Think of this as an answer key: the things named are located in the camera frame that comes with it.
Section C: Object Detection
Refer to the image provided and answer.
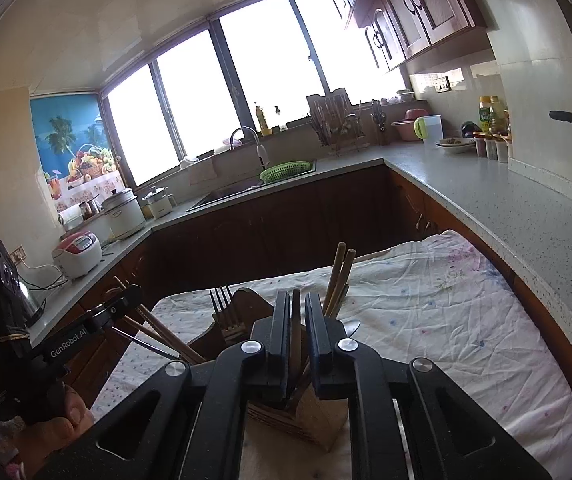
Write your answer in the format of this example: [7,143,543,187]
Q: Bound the metal chopstick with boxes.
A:
[110,326,181,361]

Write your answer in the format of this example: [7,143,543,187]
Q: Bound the chrome kitchen faucet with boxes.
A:
[228,126,270,170]

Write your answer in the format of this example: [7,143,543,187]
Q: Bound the left hand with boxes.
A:
[15,386,94,479]

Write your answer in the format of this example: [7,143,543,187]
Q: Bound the electric steel kettle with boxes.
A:
[18,280,44,327]

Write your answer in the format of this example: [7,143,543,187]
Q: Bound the wooden utensil holder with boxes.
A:
[188,287,348,452]

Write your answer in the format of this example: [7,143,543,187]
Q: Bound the metal fork in holder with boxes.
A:
[209,287,246,344]

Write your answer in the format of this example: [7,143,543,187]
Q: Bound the wooden chopstick on cloth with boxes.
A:
[123,316,168,346]
[324,248,356,318]

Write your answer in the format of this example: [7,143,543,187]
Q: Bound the floral white tablecloth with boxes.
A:
[91,231,572,479]

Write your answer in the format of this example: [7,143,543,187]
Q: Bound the red white rice cooker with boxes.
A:
[52,231,103,281]

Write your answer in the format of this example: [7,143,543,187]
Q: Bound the large white cooker pot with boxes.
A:
[102,188,146,240]

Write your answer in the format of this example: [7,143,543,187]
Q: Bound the small white cooker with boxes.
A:
[143,185,178,219]

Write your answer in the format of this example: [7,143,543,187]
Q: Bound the fruit poster window blind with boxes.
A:
[30,93,124,211]

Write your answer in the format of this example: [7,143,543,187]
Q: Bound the green dish mat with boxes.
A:
[259,160,312,184]

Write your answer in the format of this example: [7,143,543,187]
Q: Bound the pink plastic basin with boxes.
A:
[391,107,428,142]

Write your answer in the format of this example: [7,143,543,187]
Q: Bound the green lid white pitcher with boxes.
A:
[413,115,443,148]

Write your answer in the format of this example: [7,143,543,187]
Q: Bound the yellow dish soap bottle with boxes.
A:
[254,105,272,136]

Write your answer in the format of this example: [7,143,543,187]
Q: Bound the dish drying rack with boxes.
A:
[307,88,366,154]

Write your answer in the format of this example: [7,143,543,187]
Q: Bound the yellow green bottle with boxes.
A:
[479,96,507,136]

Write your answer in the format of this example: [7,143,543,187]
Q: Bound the upper wooden cabinets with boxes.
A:
[341,0,490,74]

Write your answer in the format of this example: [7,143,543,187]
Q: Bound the wall power socket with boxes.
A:
[9,246,27,264]

